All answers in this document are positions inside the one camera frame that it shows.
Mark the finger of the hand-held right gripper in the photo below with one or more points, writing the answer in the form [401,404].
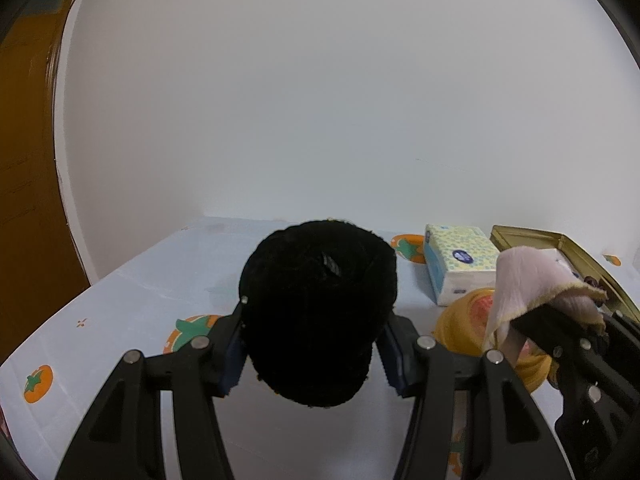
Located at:
[627,340]
[570,340]

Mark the white knitted towel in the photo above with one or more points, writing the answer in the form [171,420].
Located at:
[560,256]

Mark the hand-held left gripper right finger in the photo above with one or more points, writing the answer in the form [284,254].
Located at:
[395,365]

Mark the pink cloth yellow trim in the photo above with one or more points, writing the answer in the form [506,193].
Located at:
[520,280]

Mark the yellow patterned tissue pack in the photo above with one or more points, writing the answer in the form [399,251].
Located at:
[460,260]

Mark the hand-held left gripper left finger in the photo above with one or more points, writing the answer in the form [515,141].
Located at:
[232,365]

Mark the black knitted hat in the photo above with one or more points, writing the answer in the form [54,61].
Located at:
[315,310]

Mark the light blue persimmon print tablecloth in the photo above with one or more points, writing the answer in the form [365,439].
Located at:
[150,285]

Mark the rectangular gold tin box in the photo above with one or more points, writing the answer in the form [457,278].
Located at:
[530,235]

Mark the brown wooden door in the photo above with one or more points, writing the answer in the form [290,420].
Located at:
[25,160]

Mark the round gold tin pink label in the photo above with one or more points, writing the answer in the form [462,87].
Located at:
[460,325]

